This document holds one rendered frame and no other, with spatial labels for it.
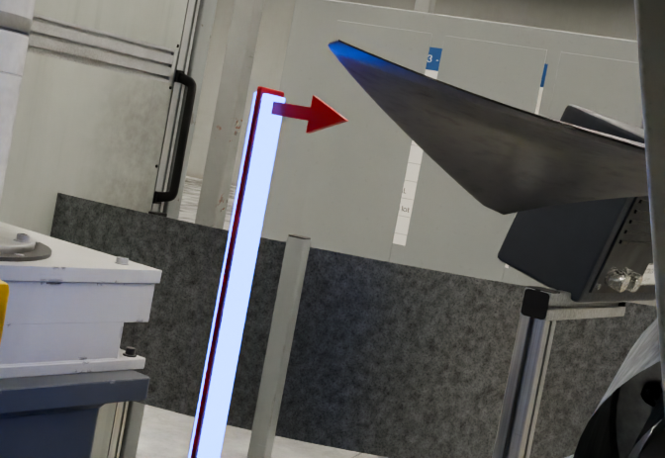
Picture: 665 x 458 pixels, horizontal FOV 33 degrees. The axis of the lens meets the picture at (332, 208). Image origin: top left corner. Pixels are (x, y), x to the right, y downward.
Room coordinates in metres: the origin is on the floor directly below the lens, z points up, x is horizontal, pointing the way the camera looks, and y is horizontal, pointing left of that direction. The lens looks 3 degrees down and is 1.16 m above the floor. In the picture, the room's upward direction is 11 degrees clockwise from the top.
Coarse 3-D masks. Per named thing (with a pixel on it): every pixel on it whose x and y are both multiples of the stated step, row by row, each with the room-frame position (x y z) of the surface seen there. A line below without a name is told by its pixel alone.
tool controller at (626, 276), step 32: (608, 128) 1.20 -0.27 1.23; (512, 224) 1.25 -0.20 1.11; (544, 224) 1.23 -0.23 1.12; (576, 224) 1.21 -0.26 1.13; (608, 224) 1.19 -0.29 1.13; (640, 224) 1.23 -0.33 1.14; (512, 256) 1.25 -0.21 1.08; (544, 256) 1.22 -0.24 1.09; (576, 256) 1.20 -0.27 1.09; (608, 256) 1.20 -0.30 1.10; (640, 256) 1.28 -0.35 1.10; (576, 288) 1.20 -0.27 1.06; (608, 288) 1.24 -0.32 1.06; (640, 288) 1.33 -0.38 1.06
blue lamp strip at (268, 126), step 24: (264, 96) 0.72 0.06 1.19; (264, 120) 0.72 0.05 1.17; (264, 144) 0.73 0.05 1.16; (264, 168) 0.73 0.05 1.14; (264, 192) 0.73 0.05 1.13; (240, 216) 0.72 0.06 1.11; (240, 240) 0.72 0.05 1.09; (240, 264) 0.73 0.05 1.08; (240, 288) 0.73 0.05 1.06; (240, 312) 0.73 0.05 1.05; (240, 336) 0.74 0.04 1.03; (216, 360) 0.72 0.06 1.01; (216, 384) 0.72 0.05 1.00; (216, 408) 0.73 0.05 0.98; (216, 432) 0.73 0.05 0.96; (216, 456) 0.73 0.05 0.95
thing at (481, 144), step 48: (336, 48) 0.60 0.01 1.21; (384, 96) 0.65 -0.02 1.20; (432, 96) 0.60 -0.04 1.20; (480, 96) 0.56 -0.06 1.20; (432, 144) 0.70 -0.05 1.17; (480, 144) 0.67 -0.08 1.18; (528, 144) 0.64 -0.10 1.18; (576, 144) 0.60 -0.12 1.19; (624, 144) 0.53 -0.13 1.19; (480, 192) 0.75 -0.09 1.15; (528, 192) 0.72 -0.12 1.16; (576, 192) 0.70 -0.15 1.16; (624, 192) 0.68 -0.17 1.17
